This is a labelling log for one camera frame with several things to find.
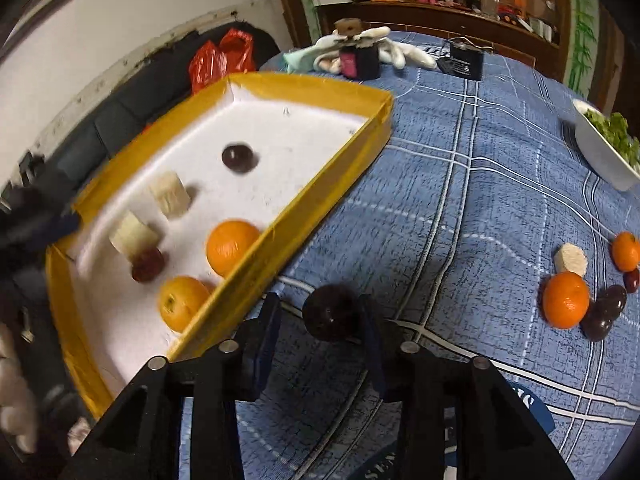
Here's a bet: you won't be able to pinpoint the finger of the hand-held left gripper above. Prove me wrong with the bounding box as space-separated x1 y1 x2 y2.
0 170 83 257

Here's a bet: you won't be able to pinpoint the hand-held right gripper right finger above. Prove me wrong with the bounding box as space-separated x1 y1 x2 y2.
357 294 576 480

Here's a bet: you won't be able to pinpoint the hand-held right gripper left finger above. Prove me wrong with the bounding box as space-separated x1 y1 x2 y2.
60 292 283 480

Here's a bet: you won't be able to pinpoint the dark purple plum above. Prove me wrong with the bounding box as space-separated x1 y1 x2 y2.
582 305 616 342
302 284 362 343
221 143 260 176
602 285 628 321

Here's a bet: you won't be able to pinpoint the orange tangerine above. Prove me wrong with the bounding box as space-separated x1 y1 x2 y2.
206 219 262 277
611 231 640 272
542 271 591 330

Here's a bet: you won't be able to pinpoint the small white corn piece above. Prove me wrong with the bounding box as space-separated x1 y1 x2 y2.
553 243 588 278

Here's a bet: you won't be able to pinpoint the yellow-rimmed white tray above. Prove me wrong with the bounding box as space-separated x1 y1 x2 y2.
45 72 396 421

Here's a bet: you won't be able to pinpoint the large white corn piece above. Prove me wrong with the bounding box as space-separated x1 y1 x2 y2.
109 210 160 261

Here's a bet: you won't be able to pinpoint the yellowish tangerine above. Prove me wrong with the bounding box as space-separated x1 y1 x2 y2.
158 275 211 333

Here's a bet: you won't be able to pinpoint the white corn piece upright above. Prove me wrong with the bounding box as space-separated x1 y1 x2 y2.
150 171 192 219

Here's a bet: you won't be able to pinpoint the black leather sofa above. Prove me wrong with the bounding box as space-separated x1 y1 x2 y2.
0 20 283 221

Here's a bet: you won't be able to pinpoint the blue plaid tablecloth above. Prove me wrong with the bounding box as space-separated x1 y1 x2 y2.
180 30 640 480

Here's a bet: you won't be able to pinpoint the dark framed picture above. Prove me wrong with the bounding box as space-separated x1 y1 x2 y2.
0 0 73 61

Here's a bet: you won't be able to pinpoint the red plastic bag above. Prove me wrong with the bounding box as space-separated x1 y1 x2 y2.
189 29 257 95

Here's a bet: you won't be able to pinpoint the white glove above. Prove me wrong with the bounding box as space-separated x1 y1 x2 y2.
377 40 438 70
314 35 346 75

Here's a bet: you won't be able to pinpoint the light green cloth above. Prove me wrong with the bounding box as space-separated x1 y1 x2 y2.
284 45 326 73

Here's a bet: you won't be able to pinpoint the black jar with pink label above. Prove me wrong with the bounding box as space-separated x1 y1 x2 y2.
339 42 382 81

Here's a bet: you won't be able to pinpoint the white bowl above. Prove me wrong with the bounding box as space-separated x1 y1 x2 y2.
572 99 640 192

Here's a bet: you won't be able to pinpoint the cork jar lid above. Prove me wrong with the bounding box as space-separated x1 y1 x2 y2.
334 19 363 41

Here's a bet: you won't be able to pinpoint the green leafy vegetables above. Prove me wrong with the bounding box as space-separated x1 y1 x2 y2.
585 110 640 166

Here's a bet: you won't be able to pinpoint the wooden glass-front cabinet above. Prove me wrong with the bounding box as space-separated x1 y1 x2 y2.
270 0 640 106

